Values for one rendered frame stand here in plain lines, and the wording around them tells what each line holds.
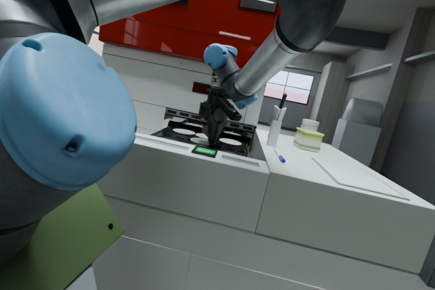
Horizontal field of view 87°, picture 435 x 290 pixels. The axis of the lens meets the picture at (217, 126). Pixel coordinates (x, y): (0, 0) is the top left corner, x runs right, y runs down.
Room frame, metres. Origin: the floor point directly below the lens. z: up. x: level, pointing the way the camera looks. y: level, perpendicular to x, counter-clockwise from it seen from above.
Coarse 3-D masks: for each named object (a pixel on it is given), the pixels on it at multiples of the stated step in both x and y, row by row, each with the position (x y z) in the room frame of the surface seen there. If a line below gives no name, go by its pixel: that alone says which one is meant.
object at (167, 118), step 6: (168, 120) 1.12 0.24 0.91; (174, 120) 1.11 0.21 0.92; (180, 120) 1.11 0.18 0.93; (186, 120) 1.11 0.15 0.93; (192, 120) 1.11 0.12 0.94; (162, 126) 1.12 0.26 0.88; (198, 126) 1.10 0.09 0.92; (204, 126) 1.10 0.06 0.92; (228, 132) 1.09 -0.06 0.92; (234, 132) 1.09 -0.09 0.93; (240, 132) 1.09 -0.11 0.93; (246, 132) 1.09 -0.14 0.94
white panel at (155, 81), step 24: (120, 48) 1.15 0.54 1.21; (120, 72) 1.15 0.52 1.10; (144, 72) 1.14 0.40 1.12; (168, 72) 1.13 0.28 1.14; (192, 72) 1.12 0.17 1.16; (144, 96) 1.14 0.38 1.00; (168, 96) 1.13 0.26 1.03; (192, 96) 1.12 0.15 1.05; (144, 120) 1.14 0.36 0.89; (240, 120) 1.10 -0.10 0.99
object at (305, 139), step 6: (300, 132) 0.82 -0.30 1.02; (306, 132) 0.79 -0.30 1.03; (312, 132) 0.80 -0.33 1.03; (300, 138) 0.81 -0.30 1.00; (306, 138) 0.80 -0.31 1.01; (312, 138) 0.80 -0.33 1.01; (318, 138) 0.80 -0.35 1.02; (294, 144) 0.86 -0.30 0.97; (300, 144) 0.80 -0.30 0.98; (306, 144) 0.80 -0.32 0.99; (312, 144) 0.80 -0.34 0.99; (318, 144) 0.80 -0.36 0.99; (312, 150) 0.80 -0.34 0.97; (318, 150) 0.80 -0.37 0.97
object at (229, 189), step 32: (128, 160) 0.50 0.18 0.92; (160, 160) 0.49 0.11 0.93; (192, 160) 0.49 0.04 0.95; (224, 160) 0.50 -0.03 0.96; (256, 160) 0.56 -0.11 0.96; (128, 192) 0.50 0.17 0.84; (160, 192) 0.49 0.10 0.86; (192, 192) 0.48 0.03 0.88; (224, 192) 0.48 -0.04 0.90; (256, 192) 0.47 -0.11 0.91; (224, 224) 0.48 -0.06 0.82; (256, 224) 0.47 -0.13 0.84
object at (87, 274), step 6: (90, 264) 0.30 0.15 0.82; (84, 270) 0.29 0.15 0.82; (90, 270) 0.29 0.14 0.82; (78, 276) 0.28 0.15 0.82; (84, 276) 0.28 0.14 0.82; (90, 276) 0.28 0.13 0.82; (72, 282) 0.27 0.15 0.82; (78, 282) 0.27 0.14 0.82; (84, 282) 0.27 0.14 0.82; (90, 282) 0.28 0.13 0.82; (66, 288) 0.26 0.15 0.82; (72, 288) 0.26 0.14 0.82; (78, 288) 0.26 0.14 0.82; (84, 288) 0.27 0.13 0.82; (90, 288) 0.27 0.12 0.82
